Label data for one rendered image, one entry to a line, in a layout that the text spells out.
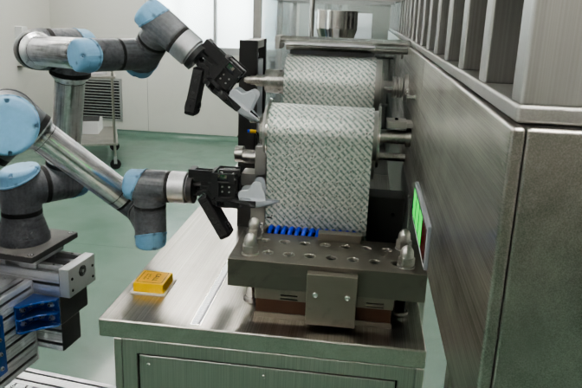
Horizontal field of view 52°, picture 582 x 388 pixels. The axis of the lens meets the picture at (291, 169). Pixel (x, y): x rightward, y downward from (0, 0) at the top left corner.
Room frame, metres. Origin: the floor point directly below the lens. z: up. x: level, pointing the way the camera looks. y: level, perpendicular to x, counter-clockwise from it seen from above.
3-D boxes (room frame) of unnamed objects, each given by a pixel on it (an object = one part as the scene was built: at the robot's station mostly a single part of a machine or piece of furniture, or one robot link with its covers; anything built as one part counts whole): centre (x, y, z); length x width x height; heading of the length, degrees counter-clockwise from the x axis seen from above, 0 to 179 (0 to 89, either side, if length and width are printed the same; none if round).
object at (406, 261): (1.11, -0.24, 1.05); 0.04 x 0.04 x 0.04
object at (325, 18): (2.08, -0.14, 1.50); 0.14 x 0.14 x 0.06
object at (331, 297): (1.08, -0.09, 0.97); 0.10 x 0.03 x 0.11; 83
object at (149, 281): (1.24, 0.30, 0.91); 0.07 x 0.07 x 0.02; 83
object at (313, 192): (1.30, -0.06, 1.11); 0.23 x 0.01 x 0.18; 83
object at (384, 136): (1.34, -0.24, 1.25); 0.07 x 0.04 x 0.04; 83
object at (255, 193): (1.30, 0.07, 1.11); 0.09 x 0.03 x 0.06; 82
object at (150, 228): (1.36, 0.34, 1.01); 0.11 x 0.08 x 0.11; 25
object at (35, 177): (1.70, 0.80, 0.98); 0.13 x 0.12 x 0.14; 136
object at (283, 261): (1.18, -0.09, 1.00); 0.40 x 0.16 x 0.06; 83
